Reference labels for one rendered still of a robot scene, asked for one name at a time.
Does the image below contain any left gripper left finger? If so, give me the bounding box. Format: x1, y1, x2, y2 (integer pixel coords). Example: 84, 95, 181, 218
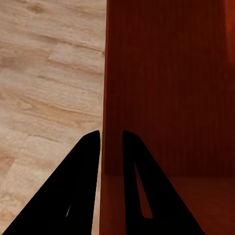
2, 130, 100, 235

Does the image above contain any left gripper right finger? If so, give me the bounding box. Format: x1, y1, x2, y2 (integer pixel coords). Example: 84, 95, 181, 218
123, 130, 206, 235

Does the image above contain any storage box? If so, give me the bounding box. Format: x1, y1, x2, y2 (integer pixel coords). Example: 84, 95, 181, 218
99, 0, 235, 235

